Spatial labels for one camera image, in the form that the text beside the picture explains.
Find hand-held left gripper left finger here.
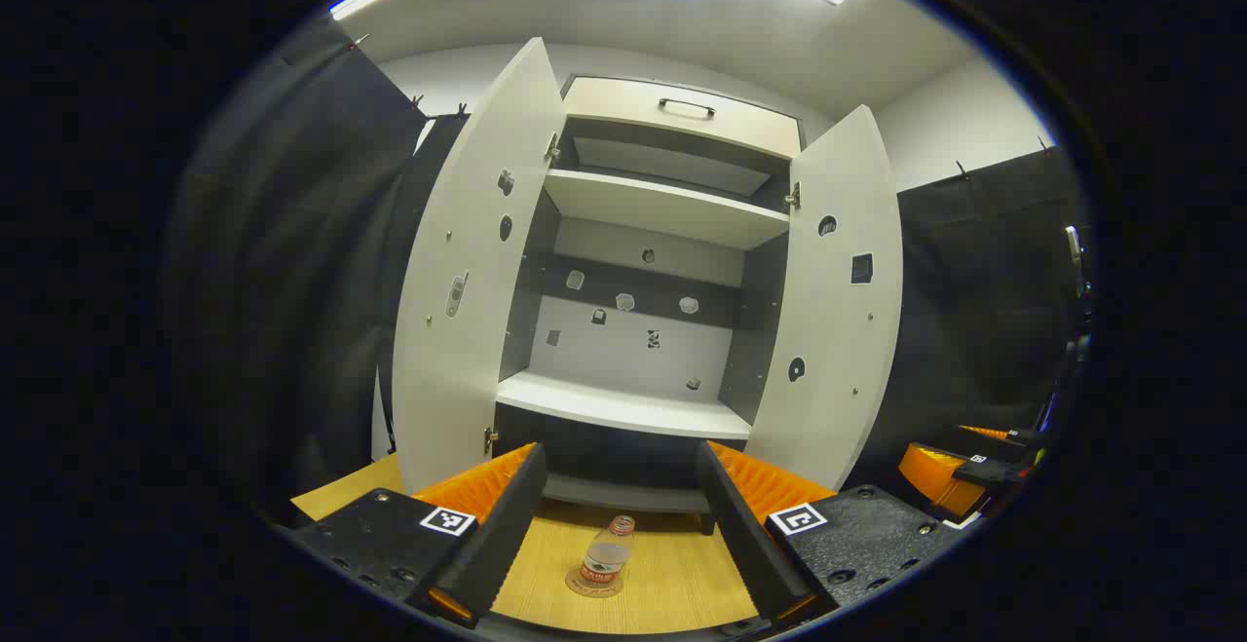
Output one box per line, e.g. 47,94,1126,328
278,442,548,630

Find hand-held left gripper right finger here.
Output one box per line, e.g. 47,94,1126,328
695,439,965,628

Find clear plastic water bottle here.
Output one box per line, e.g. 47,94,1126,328
582,514,637,590

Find white cabinet door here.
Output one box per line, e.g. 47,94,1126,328
392,36,566,495
745,104,904,492

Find round wooden coaster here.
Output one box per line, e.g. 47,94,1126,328
565,564,624,599

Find white cabinet shelf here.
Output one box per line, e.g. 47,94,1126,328
495,369,753,441
543,168,790,251

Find white cabinet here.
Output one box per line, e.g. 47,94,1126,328
492,74,805,536

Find black backdrop cloth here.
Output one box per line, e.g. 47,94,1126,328
161,14,1092,526

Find cabinet drawer with black handle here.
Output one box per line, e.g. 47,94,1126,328
563,75,802,161

